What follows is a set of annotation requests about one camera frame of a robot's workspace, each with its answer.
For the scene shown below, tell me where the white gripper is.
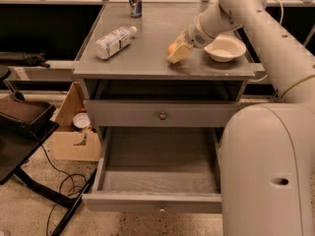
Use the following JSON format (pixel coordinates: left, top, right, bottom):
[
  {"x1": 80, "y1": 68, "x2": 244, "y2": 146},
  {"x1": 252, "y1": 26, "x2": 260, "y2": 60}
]
[{"x1": 167, "y1": 16, "x2": 208, "y2": 64}]

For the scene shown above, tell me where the orange fruit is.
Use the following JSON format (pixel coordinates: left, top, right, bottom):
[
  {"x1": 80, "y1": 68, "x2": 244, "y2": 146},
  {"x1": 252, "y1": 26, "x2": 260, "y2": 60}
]
[{"x1": 166, "y1": 42, "x2": 177, "y2": 56}]

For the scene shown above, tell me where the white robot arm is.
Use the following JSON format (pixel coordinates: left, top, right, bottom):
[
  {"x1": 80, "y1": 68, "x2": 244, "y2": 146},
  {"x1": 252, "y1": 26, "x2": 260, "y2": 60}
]
[{"x1": 176, "y1": 0, "x2": 315, "y2": 236}]

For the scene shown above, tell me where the grey drawer cabinet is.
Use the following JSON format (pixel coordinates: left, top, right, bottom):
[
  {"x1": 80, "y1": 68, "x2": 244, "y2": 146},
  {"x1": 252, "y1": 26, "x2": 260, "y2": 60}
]
[{"x1": 72, "y1": 2, "x2": 256, "y2": 214}]

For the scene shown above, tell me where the closed grey upper drawer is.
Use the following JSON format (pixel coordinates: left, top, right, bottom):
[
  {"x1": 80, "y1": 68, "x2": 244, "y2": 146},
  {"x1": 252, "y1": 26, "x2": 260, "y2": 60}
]
[{"x1": 84, "y1": 100, "x2": 240, "y2": 128}]

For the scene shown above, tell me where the open grey lower drawer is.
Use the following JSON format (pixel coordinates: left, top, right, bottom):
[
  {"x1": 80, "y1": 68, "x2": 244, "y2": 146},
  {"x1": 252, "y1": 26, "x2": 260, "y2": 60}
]
[{"x1": 83, "y1": 128, "x2": 221, "y2": 213}]

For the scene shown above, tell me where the white paper bowl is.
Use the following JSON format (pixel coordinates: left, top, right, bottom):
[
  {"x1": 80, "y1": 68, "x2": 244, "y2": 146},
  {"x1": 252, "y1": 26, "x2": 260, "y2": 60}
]
[{"x1": 204, "y1": 34, "x2": 246, "y2": 63}]

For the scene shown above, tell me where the blue silver drink can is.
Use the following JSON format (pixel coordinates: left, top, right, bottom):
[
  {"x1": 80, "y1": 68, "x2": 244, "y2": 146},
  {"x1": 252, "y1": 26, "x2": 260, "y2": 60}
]
[{"x1": 127, "y1": 0, "x2": 143, "y2": 19}]

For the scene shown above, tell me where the white plastic bottle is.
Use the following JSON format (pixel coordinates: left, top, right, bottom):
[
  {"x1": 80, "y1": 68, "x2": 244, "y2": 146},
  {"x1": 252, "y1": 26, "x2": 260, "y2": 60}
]
[{"x1": 95, "y1": 26, "x2": 138, "y2": 60}]

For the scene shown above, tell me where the white bowl in box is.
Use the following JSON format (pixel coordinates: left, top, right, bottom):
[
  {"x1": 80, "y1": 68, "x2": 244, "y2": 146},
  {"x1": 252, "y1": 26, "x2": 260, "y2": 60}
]
[{"x1": 73, "y1": 112, "x2": 91, "y2": 129}]

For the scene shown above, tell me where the cardboard box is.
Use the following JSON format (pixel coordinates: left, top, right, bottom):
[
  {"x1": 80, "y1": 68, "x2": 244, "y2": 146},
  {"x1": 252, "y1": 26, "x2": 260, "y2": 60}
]
[{"x1": 52, "y1": 82, "x2": 100, "y2": 161}]

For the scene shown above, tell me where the black chair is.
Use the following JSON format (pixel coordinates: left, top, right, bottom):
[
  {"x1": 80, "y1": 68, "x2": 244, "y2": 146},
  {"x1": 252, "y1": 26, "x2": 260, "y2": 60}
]
[{"x1": 0, "y1": 65, "x2": 95, "y2": 236}]

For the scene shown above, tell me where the white cable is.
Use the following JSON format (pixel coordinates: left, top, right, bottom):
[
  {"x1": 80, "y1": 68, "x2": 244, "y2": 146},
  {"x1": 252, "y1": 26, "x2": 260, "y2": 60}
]
[{"x1": 248, "y1": 0, "x2": 284, "y2": 84}]

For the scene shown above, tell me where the black floor cable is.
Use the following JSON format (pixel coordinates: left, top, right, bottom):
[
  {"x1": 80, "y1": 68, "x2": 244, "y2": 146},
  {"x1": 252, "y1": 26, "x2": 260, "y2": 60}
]
[{"x1": 39, "y1": 144, "x2": 89, "y2": 236}]

